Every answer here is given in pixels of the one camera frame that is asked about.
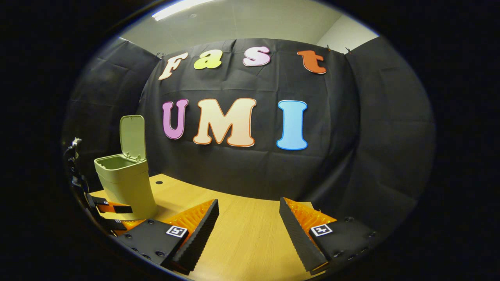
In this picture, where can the wooden desktop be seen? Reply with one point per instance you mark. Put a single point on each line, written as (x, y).
(250, 234)

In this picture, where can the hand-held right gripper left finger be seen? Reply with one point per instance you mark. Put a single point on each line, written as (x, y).
(201, 238)

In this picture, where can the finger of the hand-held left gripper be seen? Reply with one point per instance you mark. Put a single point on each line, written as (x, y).
(121, 209)
(115, 225)

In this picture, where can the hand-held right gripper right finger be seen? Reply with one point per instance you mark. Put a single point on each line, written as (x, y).
(300, 242)

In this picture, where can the ceiling light panel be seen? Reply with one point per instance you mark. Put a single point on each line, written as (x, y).
(179, 8)

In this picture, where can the black backdrop cloth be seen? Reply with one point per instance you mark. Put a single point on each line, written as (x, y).
(250, 171)

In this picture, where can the green desktop garbage bin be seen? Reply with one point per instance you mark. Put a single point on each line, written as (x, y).
(125, 183)

